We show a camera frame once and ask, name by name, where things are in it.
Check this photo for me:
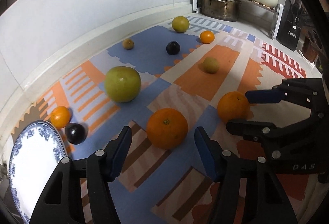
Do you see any dark plum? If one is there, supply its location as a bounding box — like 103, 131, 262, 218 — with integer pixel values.
65, 123, 86, 145
166, 41, 181, 55

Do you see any small green pear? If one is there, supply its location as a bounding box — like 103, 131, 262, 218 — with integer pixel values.
202, 57, 219, 74

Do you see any small orange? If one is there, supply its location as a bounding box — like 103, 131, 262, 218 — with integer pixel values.
50, 106, 71, 129
199, 30, 215, 44

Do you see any large orange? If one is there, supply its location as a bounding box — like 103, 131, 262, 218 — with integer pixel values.
146, 108, 189, 150

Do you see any large green pomelo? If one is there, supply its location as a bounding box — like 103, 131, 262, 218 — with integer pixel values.
104, 66, 141, 103

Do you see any metal kitchen rack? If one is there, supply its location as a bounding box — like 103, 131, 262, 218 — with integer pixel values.
192, 0, 283, 39

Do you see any blue white porcelain plate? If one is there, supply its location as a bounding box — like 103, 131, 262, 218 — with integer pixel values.
8, 120, 67, 223

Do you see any black appliance box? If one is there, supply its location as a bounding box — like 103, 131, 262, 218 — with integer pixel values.
276, 0, 302, 51

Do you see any stainless steel stock pot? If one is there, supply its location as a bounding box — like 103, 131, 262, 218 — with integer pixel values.
200, 0, 241, 22

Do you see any colourful patterned table mat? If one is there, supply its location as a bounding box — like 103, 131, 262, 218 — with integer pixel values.
13, 15, 316, 223

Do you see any yellow green round fruit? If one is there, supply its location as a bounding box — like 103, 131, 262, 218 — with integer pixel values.
171, 16, 190, 33

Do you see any small brown kiwi fruit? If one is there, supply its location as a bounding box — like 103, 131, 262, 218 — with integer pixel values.
122, 38, 134, 50

